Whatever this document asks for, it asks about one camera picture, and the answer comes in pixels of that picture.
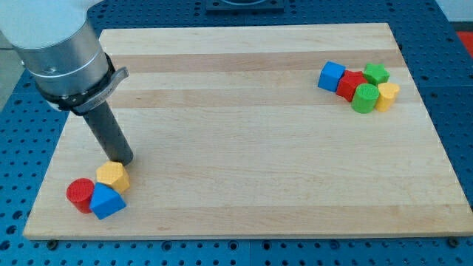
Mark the red star block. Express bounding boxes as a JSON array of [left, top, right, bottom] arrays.
[[336, 70, 368, 102]]

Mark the blue triangular prism block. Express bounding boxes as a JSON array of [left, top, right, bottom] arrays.
[[89, 183, 126, 219]]

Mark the green star block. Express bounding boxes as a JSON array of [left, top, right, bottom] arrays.
[[363, 63, 390, 86]]

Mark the light wooden board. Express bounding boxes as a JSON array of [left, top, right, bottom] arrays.
[[23, 23, 472, 240]]

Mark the green cylinder block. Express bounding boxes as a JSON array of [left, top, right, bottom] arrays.
[[351, 83, 379, 114]]

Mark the yellow heart block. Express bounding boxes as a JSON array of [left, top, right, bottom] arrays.
[[375, 83, 401, 112]]

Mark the red cylinder block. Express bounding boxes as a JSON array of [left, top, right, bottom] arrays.
[[66, 178, 95, 214]]

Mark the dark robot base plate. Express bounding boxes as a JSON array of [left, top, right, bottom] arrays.
[[203, 0, 285, 12]]

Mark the blue cube block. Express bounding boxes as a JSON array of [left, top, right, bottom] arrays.
[[317, 61, 346, 92]]

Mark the black clamp ring with lever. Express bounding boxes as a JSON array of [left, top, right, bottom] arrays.
[[36, 53, 129, 115]]

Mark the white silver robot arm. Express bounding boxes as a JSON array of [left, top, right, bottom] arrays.
[[1, 0, 133, 165]]

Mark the yellow hexagon block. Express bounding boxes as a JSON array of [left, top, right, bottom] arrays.
[[96, 161, 130, 194]]

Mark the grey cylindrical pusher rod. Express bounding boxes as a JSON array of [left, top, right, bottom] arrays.
[[84, 102, 133, 166]]

